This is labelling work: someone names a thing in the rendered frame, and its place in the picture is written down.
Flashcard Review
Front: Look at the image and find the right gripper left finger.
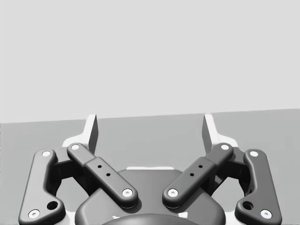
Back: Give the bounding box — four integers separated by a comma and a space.
18, 114, 139, 225

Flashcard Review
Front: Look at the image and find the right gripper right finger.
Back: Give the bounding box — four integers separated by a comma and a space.
162, 113, 283, 225

